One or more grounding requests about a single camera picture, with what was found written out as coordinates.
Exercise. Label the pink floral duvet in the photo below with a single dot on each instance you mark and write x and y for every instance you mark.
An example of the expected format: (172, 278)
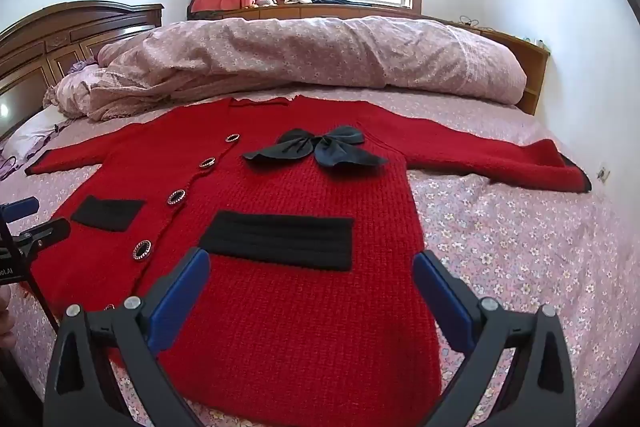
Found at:
(310, 52)

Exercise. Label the dark wooden headboard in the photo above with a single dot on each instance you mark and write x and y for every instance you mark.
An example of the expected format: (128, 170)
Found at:
(45, 37)

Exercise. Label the pink floral bedsheet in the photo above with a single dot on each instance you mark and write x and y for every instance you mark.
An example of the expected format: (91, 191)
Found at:
(510, 257)

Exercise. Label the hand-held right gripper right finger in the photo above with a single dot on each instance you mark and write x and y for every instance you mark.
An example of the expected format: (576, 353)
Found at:
(442, 294)

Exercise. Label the white pillow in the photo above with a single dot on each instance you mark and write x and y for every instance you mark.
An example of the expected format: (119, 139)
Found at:
(32, 134)

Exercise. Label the red knitted cardigan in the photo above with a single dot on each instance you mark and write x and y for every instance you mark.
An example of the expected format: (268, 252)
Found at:
(300, 307)

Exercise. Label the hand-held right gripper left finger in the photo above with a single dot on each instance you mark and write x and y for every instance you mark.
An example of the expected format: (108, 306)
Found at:
(182, 294)

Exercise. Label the person's left hand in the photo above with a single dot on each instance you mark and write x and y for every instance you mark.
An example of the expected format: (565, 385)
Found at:
(4, 319)

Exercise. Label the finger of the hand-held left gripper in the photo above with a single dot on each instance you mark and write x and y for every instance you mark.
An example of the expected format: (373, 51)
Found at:
(47, 233)
(20, 208)

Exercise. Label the purple pillow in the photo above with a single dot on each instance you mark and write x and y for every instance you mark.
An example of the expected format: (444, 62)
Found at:
(82, 69)

